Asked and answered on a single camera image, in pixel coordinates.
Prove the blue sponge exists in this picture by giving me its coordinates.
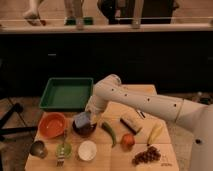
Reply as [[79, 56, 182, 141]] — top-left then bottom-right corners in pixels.
[[74, 112, 91, 128]]

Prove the purple bowl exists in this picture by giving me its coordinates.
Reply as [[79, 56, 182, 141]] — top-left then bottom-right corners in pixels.
[[72, 121, 97, 137]]

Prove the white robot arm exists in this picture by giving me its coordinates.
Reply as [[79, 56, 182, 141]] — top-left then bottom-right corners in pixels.
[[85, 74, 213, 171]]

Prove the white small bowl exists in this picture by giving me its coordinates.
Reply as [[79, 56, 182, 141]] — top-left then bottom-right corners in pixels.
[[78, 140, 97, 161]]

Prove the orange bowl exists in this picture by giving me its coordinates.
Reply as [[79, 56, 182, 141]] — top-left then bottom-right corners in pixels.
[[38, 112, 67, 139]]

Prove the green plastic tray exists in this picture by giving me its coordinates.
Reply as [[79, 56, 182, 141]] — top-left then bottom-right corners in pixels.
[[39, 77, 93, 112]]

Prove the green chili pepper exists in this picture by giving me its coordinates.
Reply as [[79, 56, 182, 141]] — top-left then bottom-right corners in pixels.
[[101, 122, 116, 146]]

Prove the wooden scrub brush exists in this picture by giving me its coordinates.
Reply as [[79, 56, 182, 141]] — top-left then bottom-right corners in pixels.
[[120, 116, 142, 135]]

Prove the red tomato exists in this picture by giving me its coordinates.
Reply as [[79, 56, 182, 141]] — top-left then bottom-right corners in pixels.
[[121, 134, 135, 148]]

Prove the yellow banana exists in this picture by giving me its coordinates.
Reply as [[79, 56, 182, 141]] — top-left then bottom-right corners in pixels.
[[147, 124, 163, 146]]

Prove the green small plate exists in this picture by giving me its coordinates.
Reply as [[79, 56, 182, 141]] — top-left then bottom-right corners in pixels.
[[55, 142, 72, 158]]

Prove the bunch of dark grapes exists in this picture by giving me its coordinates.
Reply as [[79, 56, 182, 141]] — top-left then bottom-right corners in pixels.
[[132, 146, 161, 165]]

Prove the silver fork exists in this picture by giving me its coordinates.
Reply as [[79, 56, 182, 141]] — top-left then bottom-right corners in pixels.
[[57, 130, 67, 167]]

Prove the black tripod stand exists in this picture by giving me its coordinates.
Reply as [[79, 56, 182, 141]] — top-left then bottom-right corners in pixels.
[[0, 103, 37, 141]]

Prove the metal cup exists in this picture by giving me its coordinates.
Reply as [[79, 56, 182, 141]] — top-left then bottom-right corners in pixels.
[[30, 140, 47, 159]]

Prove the white handled knife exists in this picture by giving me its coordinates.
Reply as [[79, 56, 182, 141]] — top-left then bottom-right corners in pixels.
[[136, 109, 146, 119]]

